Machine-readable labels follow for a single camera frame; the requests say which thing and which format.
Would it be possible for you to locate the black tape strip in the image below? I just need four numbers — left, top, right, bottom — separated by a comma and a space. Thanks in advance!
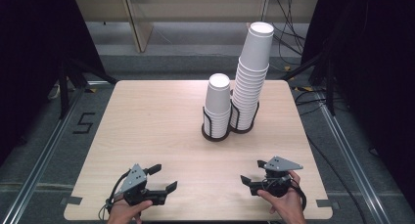
60, 196, 83, 206
315, 199, 341, 209

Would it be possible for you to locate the black metal stand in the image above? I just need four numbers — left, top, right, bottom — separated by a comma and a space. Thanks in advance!
281, 51, 338, 116
58, 57, 117, 119

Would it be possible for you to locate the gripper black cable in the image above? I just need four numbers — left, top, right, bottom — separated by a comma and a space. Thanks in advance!
97, 169, 131, 223
289, 179, 308, 212

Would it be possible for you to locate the black floor cable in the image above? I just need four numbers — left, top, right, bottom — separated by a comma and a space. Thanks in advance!
294, 89, 369, 224

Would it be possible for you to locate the black curtain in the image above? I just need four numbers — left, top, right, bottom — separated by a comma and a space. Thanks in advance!
0, 0, 106, 161
300, 0, 415, 202

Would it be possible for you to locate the light wooden shelf unit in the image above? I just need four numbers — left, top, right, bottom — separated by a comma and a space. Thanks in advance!
74, 0, 319, 54

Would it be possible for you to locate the black wire cup holder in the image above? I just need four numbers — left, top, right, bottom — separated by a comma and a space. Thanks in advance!
229, 99, 261, 135
201, 106, 233, 143

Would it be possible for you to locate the short stack of paper cups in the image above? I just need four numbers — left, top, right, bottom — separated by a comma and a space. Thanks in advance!
203, 72, 232, 140

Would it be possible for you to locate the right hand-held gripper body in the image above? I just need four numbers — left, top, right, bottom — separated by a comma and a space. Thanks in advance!
249, 156, 303, 199

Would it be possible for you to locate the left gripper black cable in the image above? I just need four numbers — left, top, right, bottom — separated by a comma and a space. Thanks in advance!
97, 169, 131, 223

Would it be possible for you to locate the tall stack of paper cups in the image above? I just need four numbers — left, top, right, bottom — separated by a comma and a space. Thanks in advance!
229, 21, 275, 131

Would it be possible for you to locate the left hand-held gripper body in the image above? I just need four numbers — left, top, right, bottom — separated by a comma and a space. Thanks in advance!
119, 163, 166, 206

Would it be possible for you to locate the person's right hand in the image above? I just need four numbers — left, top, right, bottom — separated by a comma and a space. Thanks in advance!
256, 170, 307, 224

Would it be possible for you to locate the aluminium floor rail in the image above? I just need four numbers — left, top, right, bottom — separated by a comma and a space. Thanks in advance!
0, 86, 86, 224
317, 101, 394, 224

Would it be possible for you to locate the person's left hand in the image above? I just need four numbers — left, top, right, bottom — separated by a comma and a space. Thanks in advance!
107, 199, 154, 224

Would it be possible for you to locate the bundle of black cables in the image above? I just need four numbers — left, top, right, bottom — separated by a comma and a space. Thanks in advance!
260, 0, 306, 57

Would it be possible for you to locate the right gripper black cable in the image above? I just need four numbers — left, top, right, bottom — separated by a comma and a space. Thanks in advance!
289, 179, 308, 212

